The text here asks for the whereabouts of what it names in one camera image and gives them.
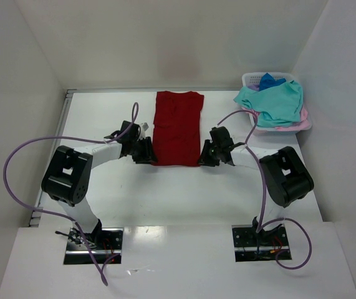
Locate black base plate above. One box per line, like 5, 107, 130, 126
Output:
63, 228, 123, 265
232, 224, 292, 262

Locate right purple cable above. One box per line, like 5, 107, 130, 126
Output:
216, 108, 313, 269

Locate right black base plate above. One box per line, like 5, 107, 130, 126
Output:
232, 224, 292, 262

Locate pink t shirt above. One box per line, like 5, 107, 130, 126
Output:
258, 105, 312, 132

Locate lilac t shirt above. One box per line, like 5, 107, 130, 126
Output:
247, 84, 259, 92

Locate blue t shirt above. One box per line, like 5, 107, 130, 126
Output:
259, 73, 286, 91

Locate red t shirt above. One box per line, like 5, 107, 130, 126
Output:
152, 91, 204, 167

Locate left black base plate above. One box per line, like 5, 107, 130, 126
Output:
63, 228, 123, 265

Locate white plastic laundry basket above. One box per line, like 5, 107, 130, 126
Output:
241, 72, 300, 135

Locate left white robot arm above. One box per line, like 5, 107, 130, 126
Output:
41, 121, 157, 249

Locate teal t shirt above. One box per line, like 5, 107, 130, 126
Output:
234, 80, 303, 128

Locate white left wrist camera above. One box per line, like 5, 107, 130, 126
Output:
139, 122, 149, 140

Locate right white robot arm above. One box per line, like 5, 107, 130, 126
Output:
198, 126, 314, 239

